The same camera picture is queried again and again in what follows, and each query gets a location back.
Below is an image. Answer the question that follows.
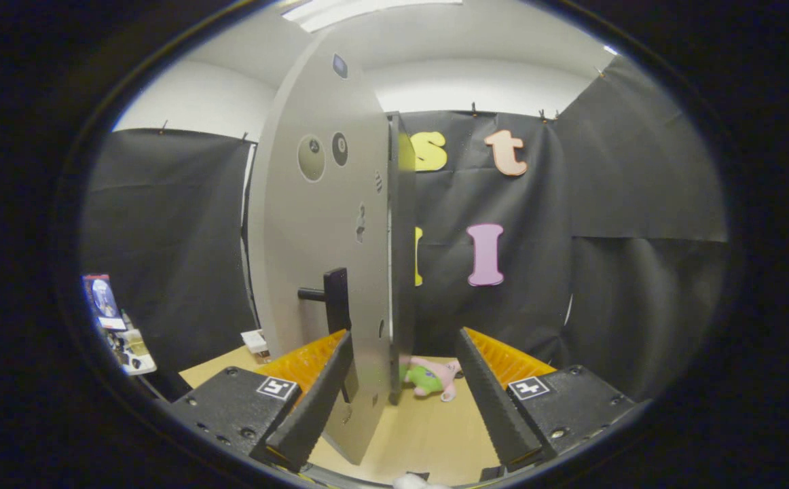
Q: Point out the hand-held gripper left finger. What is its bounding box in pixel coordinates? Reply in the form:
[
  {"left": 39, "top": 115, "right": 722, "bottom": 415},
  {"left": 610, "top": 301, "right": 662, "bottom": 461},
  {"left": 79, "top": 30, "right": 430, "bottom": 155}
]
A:
[{"left": 167, "top": 329, "right": 354, "bottom": 473}]

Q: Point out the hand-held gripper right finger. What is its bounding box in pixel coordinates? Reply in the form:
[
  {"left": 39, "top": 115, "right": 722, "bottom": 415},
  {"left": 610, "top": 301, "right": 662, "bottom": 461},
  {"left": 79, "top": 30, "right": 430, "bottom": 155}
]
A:
[{"left": 454, "top": 327, "right": 640, "bottom": 473}]

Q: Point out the black door handle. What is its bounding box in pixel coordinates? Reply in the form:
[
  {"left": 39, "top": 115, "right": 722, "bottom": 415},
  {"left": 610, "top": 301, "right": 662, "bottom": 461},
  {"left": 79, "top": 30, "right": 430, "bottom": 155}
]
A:
[{"left": 298, "top": 268, "right": 360, "bottom": 403}]

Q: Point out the dark grey shoe cabinet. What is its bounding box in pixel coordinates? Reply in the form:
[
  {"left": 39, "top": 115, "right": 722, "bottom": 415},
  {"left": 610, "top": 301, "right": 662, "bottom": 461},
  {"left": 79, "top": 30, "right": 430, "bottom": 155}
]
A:
[{"left": 388, "top": 112, "right": 417, "bottom": 405}]

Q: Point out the green and pink plush toy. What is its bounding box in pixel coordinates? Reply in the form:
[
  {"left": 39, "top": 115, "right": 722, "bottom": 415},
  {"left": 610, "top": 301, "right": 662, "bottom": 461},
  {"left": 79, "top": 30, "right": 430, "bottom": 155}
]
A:
[{"left": 399, "top": 356, "right": 463, "bottom": 403}]

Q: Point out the blue printed box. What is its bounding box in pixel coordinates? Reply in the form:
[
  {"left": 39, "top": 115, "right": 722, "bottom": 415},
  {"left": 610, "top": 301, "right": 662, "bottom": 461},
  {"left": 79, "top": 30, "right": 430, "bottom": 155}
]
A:
[{"left": 82, "top": 274, "right": 127, "bottom": 331}]

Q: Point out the black backdrop cloth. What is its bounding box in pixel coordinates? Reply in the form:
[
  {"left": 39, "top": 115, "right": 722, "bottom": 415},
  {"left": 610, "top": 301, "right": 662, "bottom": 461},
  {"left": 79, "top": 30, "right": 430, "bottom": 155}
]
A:
[{"left": 82, "top": 54, "right": 731, "bottom": 401}]

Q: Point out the long ceiling light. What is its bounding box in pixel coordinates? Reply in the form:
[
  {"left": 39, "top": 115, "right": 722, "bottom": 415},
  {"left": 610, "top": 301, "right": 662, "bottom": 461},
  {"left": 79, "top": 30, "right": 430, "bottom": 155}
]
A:
[{"left": 279, "top": 0, "right": 463, "bottom": 33}]

